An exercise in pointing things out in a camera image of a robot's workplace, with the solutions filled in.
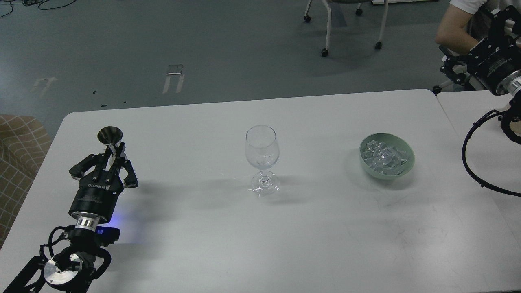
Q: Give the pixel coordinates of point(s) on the clear wine glass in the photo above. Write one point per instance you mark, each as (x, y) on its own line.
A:
(262, 152)

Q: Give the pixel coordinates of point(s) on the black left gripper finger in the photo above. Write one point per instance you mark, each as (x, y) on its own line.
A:
(98, 162)
(120, 161)

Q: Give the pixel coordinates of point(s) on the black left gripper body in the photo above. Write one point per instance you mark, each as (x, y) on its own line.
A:
(96, 195)

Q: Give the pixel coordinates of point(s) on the green bowl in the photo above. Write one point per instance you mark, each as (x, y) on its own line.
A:
(389, 139)

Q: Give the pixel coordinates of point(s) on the seated person white shirt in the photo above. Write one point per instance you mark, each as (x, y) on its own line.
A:
(463, 25)

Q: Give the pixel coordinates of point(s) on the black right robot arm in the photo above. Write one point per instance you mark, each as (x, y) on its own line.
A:
(512, 114)

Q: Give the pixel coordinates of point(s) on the beige checkered sofa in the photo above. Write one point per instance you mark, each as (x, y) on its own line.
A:
(24, 143)

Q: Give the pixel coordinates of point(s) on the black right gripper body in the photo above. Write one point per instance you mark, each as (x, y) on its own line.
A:
(496, 64)

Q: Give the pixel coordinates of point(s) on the white rolling chair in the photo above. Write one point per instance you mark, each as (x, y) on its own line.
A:
(346, 28)

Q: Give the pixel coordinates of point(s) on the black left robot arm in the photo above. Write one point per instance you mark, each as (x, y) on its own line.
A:
(76, 255)

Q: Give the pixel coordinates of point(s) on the steel cocktail jigger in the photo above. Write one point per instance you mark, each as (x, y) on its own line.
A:
(111, 137)

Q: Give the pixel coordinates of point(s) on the clear ice cubes pile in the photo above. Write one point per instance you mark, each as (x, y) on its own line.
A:
(384, 158)

